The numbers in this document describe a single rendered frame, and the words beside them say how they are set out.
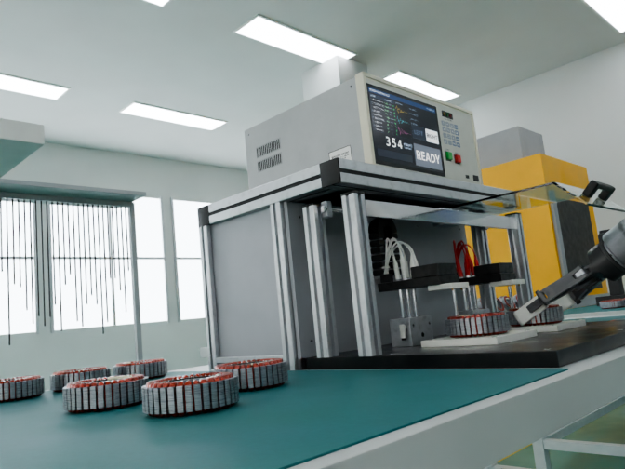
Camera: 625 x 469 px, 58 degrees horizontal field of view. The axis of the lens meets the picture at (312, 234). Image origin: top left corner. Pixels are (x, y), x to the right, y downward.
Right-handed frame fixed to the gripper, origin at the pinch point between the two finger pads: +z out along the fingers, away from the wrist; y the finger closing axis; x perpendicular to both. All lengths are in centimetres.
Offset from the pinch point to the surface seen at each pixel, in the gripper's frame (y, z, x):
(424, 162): -14.3, -6.0, 37.0
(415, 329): -26.5, 10.9, 5.8
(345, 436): -85, -16, -16
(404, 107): -19, -12, 47
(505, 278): -1.7, 0.1, 9.5
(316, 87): 271, 152, 351
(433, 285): -27.2, 1.8, 9.9
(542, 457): 137, 93, -24
